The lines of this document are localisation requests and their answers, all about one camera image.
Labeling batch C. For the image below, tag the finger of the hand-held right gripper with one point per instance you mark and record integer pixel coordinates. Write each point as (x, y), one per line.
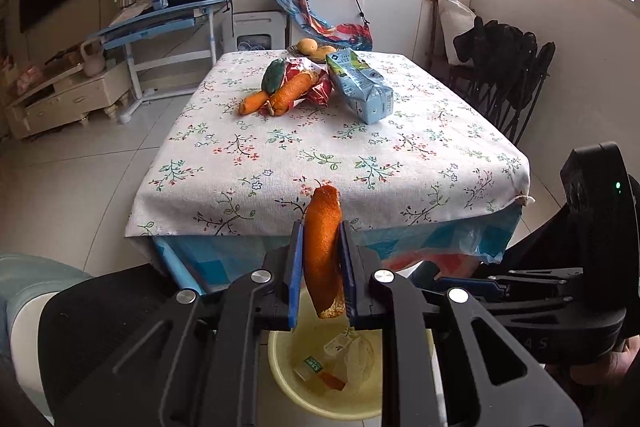
(430, 277)

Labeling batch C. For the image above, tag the pink plush toy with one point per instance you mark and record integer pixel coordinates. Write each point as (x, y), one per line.
(28, 79)

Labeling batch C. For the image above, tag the black folding chairs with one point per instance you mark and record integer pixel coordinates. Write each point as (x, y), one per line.
(505, 102)

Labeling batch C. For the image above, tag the small orange carrot piece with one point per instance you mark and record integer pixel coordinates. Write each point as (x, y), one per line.
(250, 103)

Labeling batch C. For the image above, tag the red and white snack bag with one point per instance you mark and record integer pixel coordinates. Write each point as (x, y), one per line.
(320, 94)

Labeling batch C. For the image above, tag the light blue milk carton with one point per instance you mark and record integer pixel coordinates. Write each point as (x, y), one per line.
(360, 87)

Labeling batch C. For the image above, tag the person's right hand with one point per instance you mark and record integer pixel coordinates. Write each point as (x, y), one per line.
(615, 367)

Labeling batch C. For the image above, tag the green foil bag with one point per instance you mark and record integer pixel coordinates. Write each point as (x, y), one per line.
(273, 77)

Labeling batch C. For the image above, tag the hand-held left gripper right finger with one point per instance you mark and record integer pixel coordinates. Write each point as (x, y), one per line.
(348, 272)

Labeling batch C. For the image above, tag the pale blue plastic bin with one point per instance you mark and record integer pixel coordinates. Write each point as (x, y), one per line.
(35, 277)

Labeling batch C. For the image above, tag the white appliance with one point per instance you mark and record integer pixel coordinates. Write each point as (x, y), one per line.
(257, 24)

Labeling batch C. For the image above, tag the light blue box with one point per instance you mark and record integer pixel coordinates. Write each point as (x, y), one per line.
(159, 2)

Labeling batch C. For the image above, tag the blue study desk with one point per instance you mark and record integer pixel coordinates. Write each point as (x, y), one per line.
(150, 19)

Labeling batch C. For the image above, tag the black jacket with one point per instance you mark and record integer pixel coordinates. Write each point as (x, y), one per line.
(495, 42)

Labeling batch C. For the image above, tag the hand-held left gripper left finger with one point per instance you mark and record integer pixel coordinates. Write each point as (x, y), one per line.
(296, 272)

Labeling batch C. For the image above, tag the white plastic bag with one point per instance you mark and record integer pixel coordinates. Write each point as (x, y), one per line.
(455, 24)

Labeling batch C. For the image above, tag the yellow mango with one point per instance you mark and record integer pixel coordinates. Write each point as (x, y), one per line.
(320, 53)
(306, 45)

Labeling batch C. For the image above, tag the dark fruit plate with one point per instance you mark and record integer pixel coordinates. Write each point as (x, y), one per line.
(292, 51)

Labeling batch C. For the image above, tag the blue plastic table cover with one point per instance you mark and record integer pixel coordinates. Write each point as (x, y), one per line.
(225, 262)

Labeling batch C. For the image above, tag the yellow plastic basin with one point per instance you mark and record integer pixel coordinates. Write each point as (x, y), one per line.
(285, 387)

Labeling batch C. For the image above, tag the white television cabinet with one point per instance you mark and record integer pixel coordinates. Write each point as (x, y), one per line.
(70, 99)

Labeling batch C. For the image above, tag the floral tablecloth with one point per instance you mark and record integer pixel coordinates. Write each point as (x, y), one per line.
(300, 157)

